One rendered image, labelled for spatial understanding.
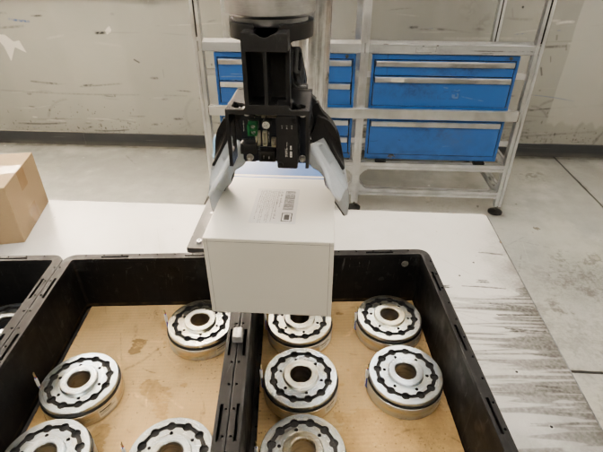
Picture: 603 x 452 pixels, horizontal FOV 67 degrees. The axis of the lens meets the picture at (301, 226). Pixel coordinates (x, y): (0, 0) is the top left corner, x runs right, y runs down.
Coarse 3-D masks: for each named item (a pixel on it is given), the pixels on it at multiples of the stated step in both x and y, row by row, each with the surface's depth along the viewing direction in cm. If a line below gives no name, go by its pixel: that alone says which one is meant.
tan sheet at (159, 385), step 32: (96, 320) 76; (128, 320) 76; (160, 320) 76; (128, 352) 70; (160, 352) 70; (128, 384) 65; (160, 384) 65; (192, 384) 65; (128, 416) 61; (160, 416) 61; (192, 416) 61; (128, 448) 57
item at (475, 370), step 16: (336, 256) 75; (352, 256) 75; (368, 256) 75; (384, 256) 75; (400, 256) 75; (432, 272) 71; (448, 304) 65; (240, 320) 62; (448, 320) 62; (464, 336) 60; (240, 352) 57; (464, 352) 57; (240, 368) 55; (480, 368) 55; (240, 384) 53; (480, 384) 53; (240, 400) 51; (480, 400) 52; (240, 416) 50; (496, 416) 50; (240, 432) 48; (496, 432) 48; (512, 448) 46
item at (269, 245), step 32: (224, 192) 48; (256, 192) 48; (288, 192) 48; (320, 192) 48; (224, 224) 43; (256, 224) 43; (288, 224) 43; (320, 224) 43; (224, 256) 42; (256, 256) 42; (288, 256) 42; (320, 256) 41; (224, 288) 44; (256, 288) 44; (288, 288) 44; (320, 288) 43
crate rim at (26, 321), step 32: (96, 256) 74; (128, 256) 74; (160, 256) 74; (192, 256) 74; (32, 320) 62; (0, 352) 57; (224, 352) 57; (224, 384) 53; (224, 416) 50; (224, 448) 47
